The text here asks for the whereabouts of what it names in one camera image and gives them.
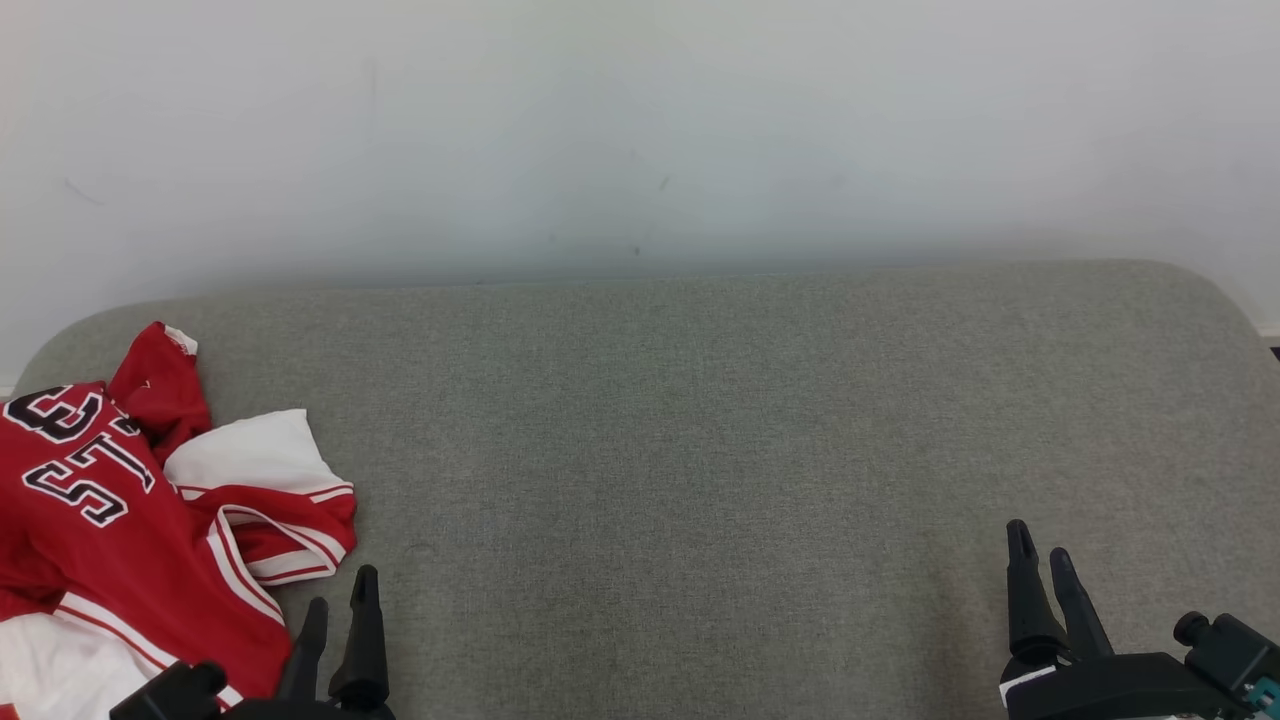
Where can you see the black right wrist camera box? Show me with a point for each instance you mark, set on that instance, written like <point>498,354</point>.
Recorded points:
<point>1230,650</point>

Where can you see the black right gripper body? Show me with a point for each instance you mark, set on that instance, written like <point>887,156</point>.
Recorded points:
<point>1100,690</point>

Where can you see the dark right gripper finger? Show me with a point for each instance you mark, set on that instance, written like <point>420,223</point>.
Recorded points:
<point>1028,610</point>
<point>1080,620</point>

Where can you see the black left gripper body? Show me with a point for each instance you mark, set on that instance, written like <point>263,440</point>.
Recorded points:
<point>310,712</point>

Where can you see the red lettered basketball jersey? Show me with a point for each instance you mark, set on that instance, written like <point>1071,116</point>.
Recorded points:
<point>120,560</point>

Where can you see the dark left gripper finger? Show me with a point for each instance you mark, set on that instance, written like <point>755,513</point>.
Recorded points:
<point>305,660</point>
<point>362,650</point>

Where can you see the red shorts with white band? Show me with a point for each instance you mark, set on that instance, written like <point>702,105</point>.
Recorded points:
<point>160,390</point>

